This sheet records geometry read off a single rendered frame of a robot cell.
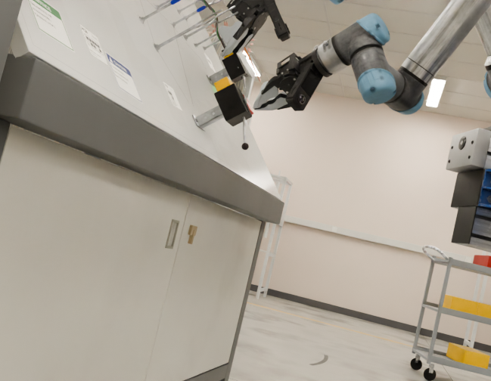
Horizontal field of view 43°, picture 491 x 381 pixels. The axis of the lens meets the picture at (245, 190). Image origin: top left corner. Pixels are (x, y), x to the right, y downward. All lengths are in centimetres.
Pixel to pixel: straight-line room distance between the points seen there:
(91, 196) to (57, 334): 19
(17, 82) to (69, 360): 44
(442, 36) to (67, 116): 95
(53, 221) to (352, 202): 897
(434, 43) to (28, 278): 101
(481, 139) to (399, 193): 818
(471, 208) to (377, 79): 41
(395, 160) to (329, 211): 127
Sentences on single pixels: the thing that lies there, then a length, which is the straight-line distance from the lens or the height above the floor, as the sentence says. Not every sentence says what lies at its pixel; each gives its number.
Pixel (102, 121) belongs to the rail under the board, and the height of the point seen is 84.
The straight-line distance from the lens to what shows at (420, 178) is 975.
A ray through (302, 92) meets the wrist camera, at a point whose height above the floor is 109.
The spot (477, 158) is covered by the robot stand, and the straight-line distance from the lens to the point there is 154.
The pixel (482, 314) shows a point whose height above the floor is 60.
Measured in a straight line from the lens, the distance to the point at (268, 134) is 1003.
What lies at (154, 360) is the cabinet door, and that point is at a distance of 124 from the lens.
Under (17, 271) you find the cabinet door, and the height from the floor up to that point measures 64.
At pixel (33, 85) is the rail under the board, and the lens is 67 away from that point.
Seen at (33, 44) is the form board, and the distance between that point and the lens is 70.
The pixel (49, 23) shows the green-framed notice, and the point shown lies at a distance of 77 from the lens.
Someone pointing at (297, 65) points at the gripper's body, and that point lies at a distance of 150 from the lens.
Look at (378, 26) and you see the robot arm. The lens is 141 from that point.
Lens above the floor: 74
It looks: 4 degrees up
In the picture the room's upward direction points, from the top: 14 degrees clockwise
